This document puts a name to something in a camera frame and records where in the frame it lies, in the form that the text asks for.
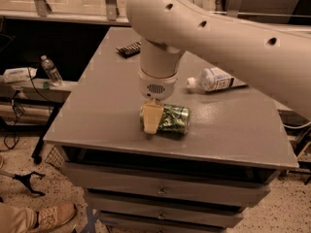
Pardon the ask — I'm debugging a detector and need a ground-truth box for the low side bench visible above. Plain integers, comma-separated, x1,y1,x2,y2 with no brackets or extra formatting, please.
0,79,78,164

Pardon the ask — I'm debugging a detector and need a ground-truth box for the clear plastic bottle white label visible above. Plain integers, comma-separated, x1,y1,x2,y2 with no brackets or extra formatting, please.
187,67,246,92

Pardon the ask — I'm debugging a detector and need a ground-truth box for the white wipes pack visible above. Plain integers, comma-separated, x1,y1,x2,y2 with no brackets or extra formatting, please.
2,67,37,83

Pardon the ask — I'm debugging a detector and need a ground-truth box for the black stand foot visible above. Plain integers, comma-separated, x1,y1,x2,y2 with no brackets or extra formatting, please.
14,171,45,196

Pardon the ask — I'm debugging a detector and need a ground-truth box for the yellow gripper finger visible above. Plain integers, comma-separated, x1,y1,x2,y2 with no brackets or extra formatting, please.
143,100,164,134

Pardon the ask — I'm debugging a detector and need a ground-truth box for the small water bottle on bench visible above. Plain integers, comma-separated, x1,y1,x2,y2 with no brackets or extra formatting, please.
41,55,63,86

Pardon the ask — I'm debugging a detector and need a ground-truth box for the metal window railing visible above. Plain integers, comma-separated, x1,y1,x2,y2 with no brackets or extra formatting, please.
0,0,311,25

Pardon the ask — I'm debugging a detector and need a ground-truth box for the black cable on floor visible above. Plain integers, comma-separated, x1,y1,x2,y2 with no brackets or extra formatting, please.
2,87,23,151

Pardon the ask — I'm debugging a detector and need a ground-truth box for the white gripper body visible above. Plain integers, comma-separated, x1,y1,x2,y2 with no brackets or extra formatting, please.
138,70,178,101

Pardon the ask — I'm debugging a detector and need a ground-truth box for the black snack bar wrapper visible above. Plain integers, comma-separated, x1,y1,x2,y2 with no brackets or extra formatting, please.
117,41,141,58

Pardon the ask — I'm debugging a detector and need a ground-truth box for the green soda can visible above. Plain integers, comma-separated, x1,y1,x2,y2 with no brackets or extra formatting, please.
140,104,190,134

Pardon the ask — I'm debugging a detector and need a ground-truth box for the tan trouser leg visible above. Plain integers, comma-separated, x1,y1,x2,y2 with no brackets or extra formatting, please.
0,203,37,233

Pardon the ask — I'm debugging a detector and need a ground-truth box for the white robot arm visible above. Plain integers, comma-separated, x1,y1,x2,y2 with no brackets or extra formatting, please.
126,0,311,120

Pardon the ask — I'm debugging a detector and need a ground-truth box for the grey drawer cabinet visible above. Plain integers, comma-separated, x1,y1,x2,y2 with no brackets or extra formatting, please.
45,27,297,233

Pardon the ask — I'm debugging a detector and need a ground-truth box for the tan shoe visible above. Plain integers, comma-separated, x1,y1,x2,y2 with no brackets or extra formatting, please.
34,202,76,232

